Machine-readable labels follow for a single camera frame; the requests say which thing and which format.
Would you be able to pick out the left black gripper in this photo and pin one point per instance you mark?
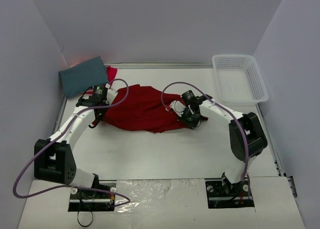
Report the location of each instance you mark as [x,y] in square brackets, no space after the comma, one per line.
[100,111]

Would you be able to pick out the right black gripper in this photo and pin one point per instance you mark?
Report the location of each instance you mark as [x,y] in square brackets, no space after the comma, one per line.
[191,120]

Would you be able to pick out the red t shirt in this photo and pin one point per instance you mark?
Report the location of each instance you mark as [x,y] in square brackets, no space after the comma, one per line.
[111,72]
[143,109]

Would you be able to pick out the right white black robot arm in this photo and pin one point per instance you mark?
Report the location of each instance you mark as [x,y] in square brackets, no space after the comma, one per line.
[246,135]

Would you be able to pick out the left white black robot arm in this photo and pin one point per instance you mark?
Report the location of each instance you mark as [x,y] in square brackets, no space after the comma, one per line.
[57,164]

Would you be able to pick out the folded teal t shirt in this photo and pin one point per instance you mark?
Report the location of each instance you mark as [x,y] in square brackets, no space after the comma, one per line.
[78,78]

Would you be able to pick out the folded red t shirt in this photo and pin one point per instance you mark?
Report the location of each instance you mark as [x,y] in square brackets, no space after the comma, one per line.
[111,72]

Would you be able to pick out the white plastic basket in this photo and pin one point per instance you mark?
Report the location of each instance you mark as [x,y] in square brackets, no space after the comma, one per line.
[239,80]

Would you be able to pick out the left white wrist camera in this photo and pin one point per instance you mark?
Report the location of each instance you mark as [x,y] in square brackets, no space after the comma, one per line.
[111,95]

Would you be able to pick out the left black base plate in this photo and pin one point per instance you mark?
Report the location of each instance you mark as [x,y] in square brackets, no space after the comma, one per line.
[90,201]

